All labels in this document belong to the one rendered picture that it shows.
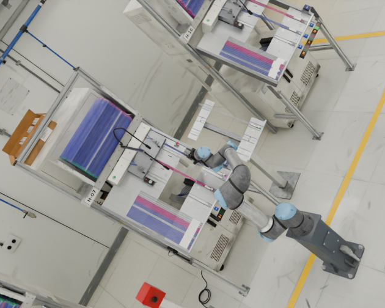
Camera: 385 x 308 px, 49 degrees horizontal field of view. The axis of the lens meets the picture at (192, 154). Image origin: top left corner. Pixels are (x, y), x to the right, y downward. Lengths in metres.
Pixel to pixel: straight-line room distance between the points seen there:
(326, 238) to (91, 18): 3.17
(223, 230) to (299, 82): 1.51
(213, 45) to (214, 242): 1.60
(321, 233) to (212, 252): 1.12
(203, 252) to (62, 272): 1.85
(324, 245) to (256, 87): 1.51
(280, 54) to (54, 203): 2.66
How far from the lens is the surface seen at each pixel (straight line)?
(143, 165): 3.07
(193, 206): 3.06
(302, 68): 4.09
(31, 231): 4.60
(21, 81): 4.39
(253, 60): 3.45
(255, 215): 2.49
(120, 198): 3.11
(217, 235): 3.57
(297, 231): 2.69
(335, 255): 2.96
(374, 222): 3.22
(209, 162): 2.68
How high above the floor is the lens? 2.69
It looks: 34 degrees down
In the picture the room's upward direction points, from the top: 52 degrees counter-clockwise
